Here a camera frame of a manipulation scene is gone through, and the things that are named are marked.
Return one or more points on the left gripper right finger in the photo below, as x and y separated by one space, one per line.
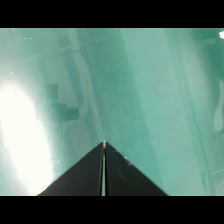
130 178

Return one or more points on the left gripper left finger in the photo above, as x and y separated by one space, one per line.
83 176

